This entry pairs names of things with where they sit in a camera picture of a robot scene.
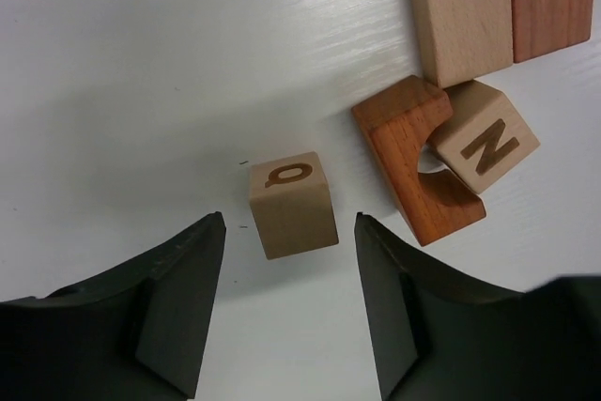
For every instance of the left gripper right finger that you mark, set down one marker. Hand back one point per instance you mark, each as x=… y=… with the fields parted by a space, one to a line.
x=440 y=334

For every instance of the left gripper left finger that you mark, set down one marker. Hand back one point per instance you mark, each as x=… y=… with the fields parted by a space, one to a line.
x=137 y=331

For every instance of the letter Q wood cube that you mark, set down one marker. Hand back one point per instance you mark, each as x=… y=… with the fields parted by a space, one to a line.
x=291 y=204

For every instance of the brown arch wood block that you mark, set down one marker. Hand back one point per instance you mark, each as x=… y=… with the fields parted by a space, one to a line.
x=396 y=123

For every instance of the letter N wood cube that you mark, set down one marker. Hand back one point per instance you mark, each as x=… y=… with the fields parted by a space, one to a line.
x=485 y=137

